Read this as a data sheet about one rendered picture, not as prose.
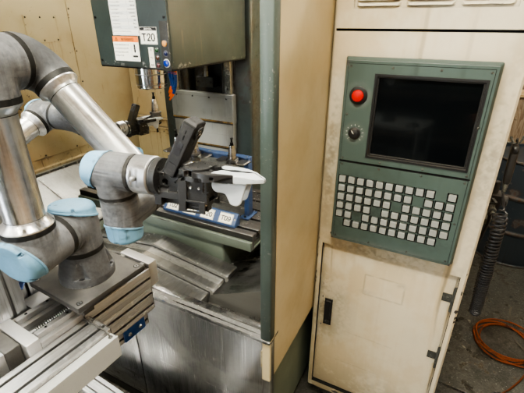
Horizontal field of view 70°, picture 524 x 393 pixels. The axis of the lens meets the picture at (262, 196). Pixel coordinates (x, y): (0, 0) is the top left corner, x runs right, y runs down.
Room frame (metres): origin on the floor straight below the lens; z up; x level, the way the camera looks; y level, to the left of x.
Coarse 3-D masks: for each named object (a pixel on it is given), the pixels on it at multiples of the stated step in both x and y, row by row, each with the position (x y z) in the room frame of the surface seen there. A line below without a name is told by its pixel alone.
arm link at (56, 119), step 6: (54, 108) 1.49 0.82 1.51; (48, 114) 1.48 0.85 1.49; (54, 114) 1.47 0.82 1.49; (60, 114) 1.48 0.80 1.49; (54, 120) 1.47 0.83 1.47; (60, 120) 1.47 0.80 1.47; (66, 120) 1.48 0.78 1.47; (54, 126) 1.49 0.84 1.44; (60, 126) 1.48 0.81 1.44; (66, 126) 1.48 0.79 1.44; (72, 126) 1.49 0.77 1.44
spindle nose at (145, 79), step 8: (136, 72) 1.99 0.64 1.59; (144, 72) 1.97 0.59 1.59; (152, 72) 1.98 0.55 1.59; (160, 72) 2.00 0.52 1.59; (136, 80) 2.00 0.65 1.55; (144, 80) 1.97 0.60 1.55; (152, 80) 1.97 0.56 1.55; (160, 80) 2.00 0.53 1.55; (144, 88) 1.97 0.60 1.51; (152, 88) 1.97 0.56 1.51; (160, 88) 2.00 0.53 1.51
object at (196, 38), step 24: (96, 0) 1.90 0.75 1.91; (144, 0) 1.77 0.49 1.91; (168, 0) 1.73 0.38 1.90; (192, 0) 1.87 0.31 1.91; (216, 0) 2.05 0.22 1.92; (240, 0) 2.25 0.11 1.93; (96, 24) 1.91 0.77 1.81; (144, 24) 1.78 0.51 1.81; (168, 24) 1.73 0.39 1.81; (192, 24) 1.86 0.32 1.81; (216, 24) 2.04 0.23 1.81; (240, 24) 2.25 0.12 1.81; (144, 48) 1.79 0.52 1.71; (192, 48) 1.85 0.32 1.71; (216, 48) 2.03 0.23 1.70; (240, 48) 2.24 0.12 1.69
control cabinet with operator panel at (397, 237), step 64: (384, 0) 1.31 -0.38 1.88; (448, 0) 1.22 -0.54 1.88; (512, 0) 1.15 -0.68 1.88; (384, 64) 1.25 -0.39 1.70; (448, 64) 1.17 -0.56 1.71; (512, 64) 1.12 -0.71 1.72; (384, 128) 1.25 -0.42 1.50; (448, 128) 1.16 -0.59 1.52; (384, 192) 1.23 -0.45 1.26; (448, 192) 1.13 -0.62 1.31; (320, 256) 1.36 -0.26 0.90; (384, 256) 1.24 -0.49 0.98; (448, 256) 1.11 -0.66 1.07; (320, 320) 1.36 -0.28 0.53; (384, 320) 1.23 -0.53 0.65; (448, 320) 1.11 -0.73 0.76; (320, 384) 1.33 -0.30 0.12; (384, 384) 1.21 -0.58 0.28
